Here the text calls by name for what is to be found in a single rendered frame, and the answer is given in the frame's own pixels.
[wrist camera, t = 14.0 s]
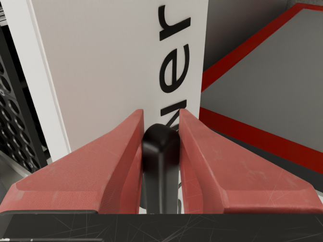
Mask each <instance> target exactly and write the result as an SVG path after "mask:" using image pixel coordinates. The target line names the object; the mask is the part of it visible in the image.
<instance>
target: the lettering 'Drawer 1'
mask: <svg viewBox="0 0 323 242"><path fill-rule="evenodd" d="M164 10H165V5H163V6H161V7H159V8H158V16H159V22H160V25H161V27H162V28H163V29H164V30H162V31H160V41H162V40H164V39H166V38H168V37H170V36H172V35H174V34H176V33H177V32H179V31H181V30H183V29H185V28H187V27H189V26H190V23H191V17H189V18H187V19H185V20H183V21H181V22H179V23H177V24H174V25H171V26H169V25H168V24H167V23H166V21H165V17H164ZM183 47H184V51H185V67H184V70H183V73H182V75H181V77H180V78H179V79H178V80H177V81H176V71H177V48H176V49H174V50H173V51H171V52H170V53H169V54H168V55H167V56H166V58H165V59H164V61H163V63H162V66H161V69H160V77H159V80H160V87H161V89H162V91H163V92H165V93H171V92H173V91H175V90H176V89H177V88H178V87H179V86H180V85H181V84H182V82H183V81H184V79H185V77H186V74H187V71H188V67H189V46H188V44H186V45H184V46H183ZM171 60H173V63H172V85H167V84H166V83H165V79H164V74H165V70H166V67H167V65H168V63H169V62H170V61H171ZM186 102H187V100H183V101H181V102H178V103H176V104H173V105H171V106H168V107H166V108H163V109H161V116H163V115H166V114H168V113H170V112H173V111H175V110H177V109H179V110H178V112H177V113H176V114H175V115H174V116H173V117H172V118H171V119H170V121H169V122H168V123H167V124H166V126H168V127H170V126H171V125H172V123H173V122H174V121H175V120H176V119H177V117H178V116H179V111H180V109H185V108H186ZM172 128H173V129H175V130H178V129H179V124H178V125H176V126H174V127H172ZM177 132H178V133H179V130H178V131H177ZM181 209H182V203H181V200H180V199H178V213H179V214H181Z"/></svg>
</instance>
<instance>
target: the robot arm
mask: <svg viewBox="0 0 323 242"><path fill-rule="evenodd" d="M143 135H144V111H143V109H137V110H135V111H134V112H133V113H132V114H131V115H129V116H128V117H127V118H126V119H125V120H124V121H123V122H121V123H120V124H119V125H118V126H117V127H115V128H114V129H113V130H111V131H110V132H108V133H106V134H104V135H103V136H101V137H99V138H97V139H95V140H93V141H92V142H90V143H88V144H86V145H84V146H82V147H80V148H79V149H77V150H75V151H73V152H71V153H69V154H68V155H65V156H64V157H62V158H60V159H58V160H56V161H54V162H52V163H51V164H49V165H47V166H45V167H43V168H41V169H40V170H38V171H36V172H34V173H32V174H30V175H29V176H27V177H25V178H23V179H21V180H19V181H18V182H16V183H14V184H12V185H11V187H10V188H9V190H8V192H7V193H6V195H5V197H4V199H3V201H2V203H1V205H0V242H323V204H322V202H321V200H320V198H319V196H318V194H317V193H316V191H315V189H314V187H313V186H312V185H311V184H310V183H309V182H307V181H305V180H303V179H301V178H299V177H298V176H296V175H294V174H292V173H290V172H288V171H286V170H285V169H283V168H281V167H279V166H277V165H275V164H273V163H271V162H269V161H268V160H266V159H264V158H262V157H260V156H258V155H256V154H255V153H253V152H251V151H249V150H247V149H245V148H243V147H242V146H240V145H238V144H236V143H234V142H232V141H231V140H229V139H227V138H225V137H223V136H221V135H219V134H218V133H216V132H214V131H212V130H211V129H209V128H208V127H207V126H206V125H205V124H203V123H202V122H201V121H200V120H199V119H197V118H196V117H195V116H194V115H193V114H192V113H191V112H189V111H188V110H187V109H180V111H179V136H180V176H181V186H182V196H183V206H184V214H139V206H140V196H141V186H142V176H143V156H142V138H143Z"/></svg>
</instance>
